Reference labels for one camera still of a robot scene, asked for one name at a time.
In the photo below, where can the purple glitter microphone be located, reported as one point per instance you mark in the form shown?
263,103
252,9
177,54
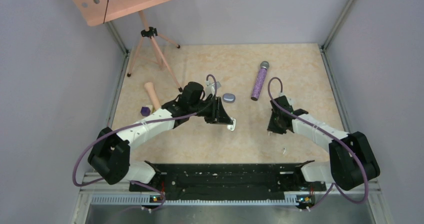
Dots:
260,79

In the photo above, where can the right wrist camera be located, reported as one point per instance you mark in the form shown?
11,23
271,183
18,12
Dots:
289,100

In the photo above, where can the white earbud case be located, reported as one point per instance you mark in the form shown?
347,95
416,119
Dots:
231,127

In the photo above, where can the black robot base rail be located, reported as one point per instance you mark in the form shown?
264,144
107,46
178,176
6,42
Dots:
231,182

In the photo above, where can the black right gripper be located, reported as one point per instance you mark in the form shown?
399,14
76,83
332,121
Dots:
271,127

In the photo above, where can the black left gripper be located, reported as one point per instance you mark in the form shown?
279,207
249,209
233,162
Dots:
218,115

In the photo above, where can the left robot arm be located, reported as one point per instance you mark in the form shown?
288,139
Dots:
110,154

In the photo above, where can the lavender charging case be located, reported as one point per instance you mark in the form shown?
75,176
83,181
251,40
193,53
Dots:
228,98

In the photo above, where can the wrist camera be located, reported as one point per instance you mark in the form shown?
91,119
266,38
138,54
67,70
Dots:
289,100
212,88

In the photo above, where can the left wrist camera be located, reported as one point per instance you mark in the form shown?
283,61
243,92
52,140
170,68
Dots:
212,88

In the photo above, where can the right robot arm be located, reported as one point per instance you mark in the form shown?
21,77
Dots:
351,159

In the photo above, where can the small purple block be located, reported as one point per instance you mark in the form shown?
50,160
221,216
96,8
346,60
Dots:
145,111

